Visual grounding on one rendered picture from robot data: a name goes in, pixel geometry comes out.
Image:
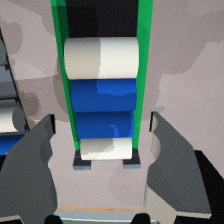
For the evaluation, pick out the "blue cylinder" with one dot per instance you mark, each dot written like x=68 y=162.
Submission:
x=104 y=95
x=118 y=124
x=7 y=142

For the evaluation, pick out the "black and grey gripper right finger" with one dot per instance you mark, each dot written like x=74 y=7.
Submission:
x=182 y=185

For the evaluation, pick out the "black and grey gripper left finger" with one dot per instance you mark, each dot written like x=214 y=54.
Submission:
x=27 y=190

